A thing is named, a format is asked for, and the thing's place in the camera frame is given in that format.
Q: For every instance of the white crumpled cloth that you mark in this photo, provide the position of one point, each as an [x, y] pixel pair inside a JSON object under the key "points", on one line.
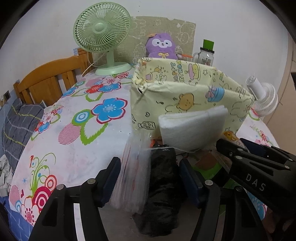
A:
{"points": [[6, 176]]}

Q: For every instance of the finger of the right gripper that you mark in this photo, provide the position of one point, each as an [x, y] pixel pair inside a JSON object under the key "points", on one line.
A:
{"points": [[271, 153], [271, 182]]}

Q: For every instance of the floral tablecloth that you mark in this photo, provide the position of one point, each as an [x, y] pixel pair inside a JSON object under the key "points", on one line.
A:
{"points": [[76, 136]]}

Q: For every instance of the green desk fan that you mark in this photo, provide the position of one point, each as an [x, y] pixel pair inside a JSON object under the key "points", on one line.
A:
{"points": [[100, 29]]}

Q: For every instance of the purple plush toy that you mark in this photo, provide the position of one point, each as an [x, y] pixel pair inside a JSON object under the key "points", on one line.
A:
{"points": [[161, 45]]}

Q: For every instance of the yellow cartoon fabric basket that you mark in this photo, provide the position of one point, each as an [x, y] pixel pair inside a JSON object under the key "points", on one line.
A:
{"points": [[165, 86]]}

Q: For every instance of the black plastic bag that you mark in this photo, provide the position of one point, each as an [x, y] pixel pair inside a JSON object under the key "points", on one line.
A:
{"points": [[160, 214]]}

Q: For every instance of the yellow cartoon paper pack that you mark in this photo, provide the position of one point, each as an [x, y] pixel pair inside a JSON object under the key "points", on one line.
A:
{"points": [[231, 137]]}

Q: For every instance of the grey plaid pillow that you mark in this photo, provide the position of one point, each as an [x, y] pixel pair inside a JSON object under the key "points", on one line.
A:
{"points": [[19, 125]]}

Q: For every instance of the glass mug jar green lid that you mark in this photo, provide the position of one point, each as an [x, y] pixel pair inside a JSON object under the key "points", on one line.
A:
{"points": [[206, 54]]}

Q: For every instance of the blue grid bedsheet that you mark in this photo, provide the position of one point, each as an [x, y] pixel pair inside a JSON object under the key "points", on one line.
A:
{"points": [[17, 226]]}

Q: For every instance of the white clip fan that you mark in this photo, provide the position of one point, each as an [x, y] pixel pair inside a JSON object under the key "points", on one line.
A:
{"points": [[266, 97]]}

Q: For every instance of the wall socket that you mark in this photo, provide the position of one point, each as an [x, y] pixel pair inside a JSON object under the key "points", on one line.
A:
{"points": [[7, 96]]}

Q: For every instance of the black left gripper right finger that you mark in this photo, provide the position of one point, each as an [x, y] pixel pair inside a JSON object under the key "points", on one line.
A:
{"points": [[241, 222]]}

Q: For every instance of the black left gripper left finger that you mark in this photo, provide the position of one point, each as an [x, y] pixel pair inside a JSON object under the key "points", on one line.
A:
{"points": [[57, 221]]}

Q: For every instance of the green tissue pack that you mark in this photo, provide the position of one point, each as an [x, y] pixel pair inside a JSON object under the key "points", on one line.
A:
{"points": [[213, 165]]}

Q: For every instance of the white towel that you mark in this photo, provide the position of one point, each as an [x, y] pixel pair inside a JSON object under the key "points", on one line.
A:
{"points": [[193, 130]]}

